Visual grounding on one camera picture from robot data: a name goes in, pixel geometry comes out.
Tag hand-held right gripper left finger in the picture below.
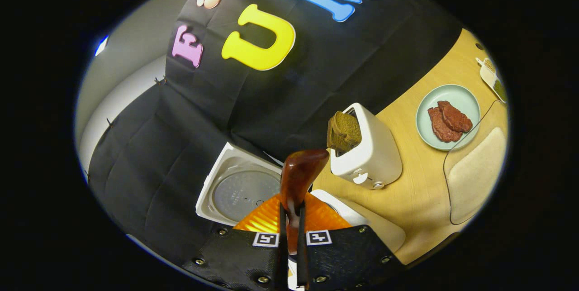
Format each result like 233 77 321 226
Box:
182 194 290 291

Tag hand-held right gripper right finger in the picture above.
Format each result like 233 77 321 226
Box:
296 193 405 291

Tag white rice cooker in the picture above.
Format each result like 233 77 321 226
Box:
195 142 406 253

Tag brown wooden spoon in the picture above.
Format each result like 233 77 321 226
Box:
280 148 331 255

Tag white toaster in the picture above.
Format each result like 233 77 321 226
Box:
329 103 403 190

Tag brown bread slice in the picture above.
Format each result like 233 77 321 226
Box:
327 111 362 153

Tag black backdrop cloth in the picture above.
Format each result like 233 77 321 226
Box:
86 0 464 267

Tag red meat slice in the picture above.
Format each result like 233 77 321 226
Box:
428 107 463 143
437 100 473 133

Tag pale green plate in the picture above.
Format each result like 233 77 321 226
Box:
415 84 481 151

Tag white divided dish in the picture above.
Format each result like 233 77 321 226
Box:
476 57 507 104

